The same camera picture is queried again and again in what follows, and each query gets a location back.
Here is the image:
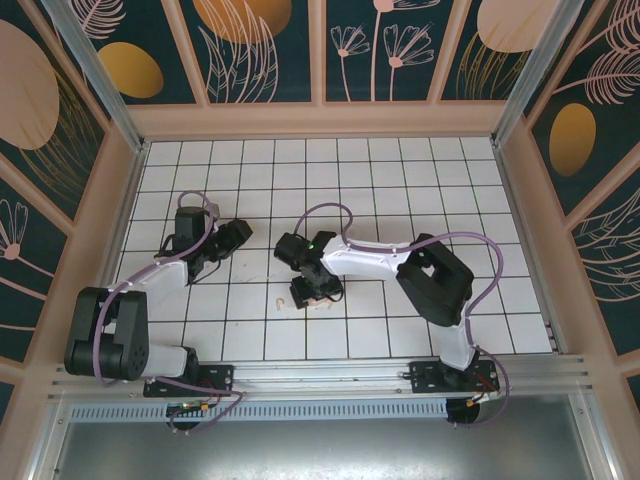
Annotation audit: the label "grey metal sheet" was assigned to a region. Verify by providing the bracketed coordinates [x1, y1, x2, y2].
[47, 392, 609, 480]

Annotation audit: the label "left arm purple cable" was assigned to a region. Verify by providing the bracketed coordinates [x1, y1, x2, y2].
[97, 191, 246, 435]

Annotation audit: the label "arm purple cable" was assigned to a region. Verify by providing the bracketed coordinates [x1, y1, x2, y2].
[293, 202, 511, 430]
[97, 191, 246, 435]

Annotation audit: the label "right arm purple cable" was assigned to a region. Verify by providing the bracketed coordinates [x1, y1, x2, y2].
[293, 202, 511, 430]

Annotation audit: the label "aluminium mounting rail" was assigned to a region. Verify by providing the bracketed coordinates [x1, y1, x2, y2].
[47, 353, 599, 401]

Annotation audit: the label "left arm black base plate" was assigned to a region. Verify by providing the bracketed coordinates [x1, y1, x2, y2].
[143, 364, 236, 399]

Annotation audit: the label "slotted grey cable duct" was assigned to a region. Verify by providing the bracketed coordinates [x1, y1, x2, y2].
[67, 399, 451, 422]

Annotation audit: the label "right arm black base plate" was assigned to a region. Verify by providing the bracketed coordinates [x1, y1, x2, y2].
[408, 359, 501, 396]

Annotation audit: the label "aluminium corner post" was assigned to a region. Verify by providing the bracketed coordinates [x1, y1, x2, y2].
[492, 0, 584, 146]
[40, 0, 151, 154]

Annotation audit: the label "red yellow connector wires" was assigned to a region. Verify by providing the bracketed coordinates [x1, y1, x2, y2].
[467, 379, 502, 407]
[167, 387, 224, 419]

